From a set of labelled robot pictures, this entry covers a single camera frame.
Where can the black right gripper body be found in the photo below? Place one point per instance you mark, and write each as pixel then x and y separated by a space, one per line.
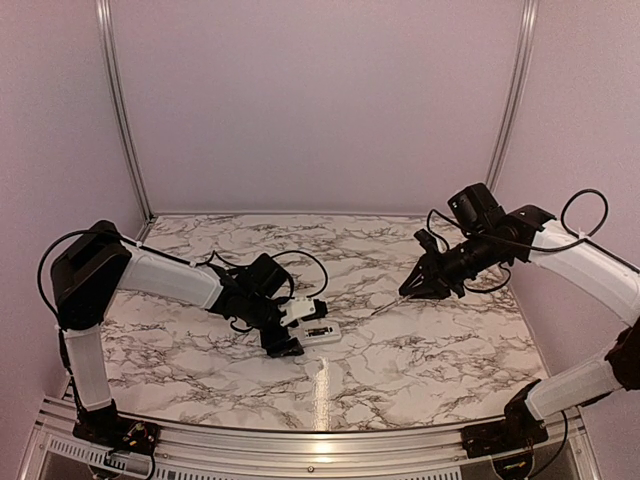
pixel 465 263

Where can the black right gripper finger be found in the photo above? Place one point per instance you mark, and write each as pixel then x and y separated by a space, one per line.
pixel 425 272
pixel 437 292

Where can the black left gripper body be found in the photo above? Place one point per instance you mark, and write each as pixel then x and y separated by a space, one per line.
pixel 256 314

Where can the white remote control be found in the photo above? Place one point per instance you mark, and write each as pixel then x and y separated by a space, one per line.
pixel 309 335

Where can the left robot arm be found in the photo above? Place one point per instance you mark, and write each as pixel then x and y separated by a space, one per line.
pixel 100 262

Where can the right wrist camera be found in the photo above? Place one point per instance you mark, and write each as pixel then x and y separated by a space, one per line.
pixel 428 242

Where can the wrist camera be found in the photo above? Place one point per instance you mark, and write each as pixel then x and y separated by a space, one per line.
pixel 302 309
pixel 428 242

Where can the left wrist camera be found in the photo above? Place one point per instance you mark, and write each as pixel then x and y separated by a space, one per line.
pixel 302 309

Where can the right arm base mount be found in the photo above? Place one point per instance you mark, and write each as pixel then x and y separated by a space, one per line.
pixel 497 437

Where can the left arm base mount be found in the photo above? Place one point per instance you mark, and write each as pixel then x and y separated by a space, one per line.
pixel 121 434

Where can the front aluminium rail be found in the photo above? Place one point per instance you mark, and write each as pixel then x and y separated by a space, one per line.
pixel 185 451

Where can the right aluminium frame post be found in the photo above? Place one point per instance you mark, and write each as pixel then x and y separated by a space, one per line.
pixel 515 92

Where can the aluminium frame post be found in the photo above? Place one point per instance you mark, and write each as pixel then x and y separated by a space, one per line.
pixel 108 42
pixel 515 92

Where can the left aluminium frame post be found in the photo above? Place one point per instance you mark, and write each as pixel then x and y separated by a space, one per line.
pixel 108 42

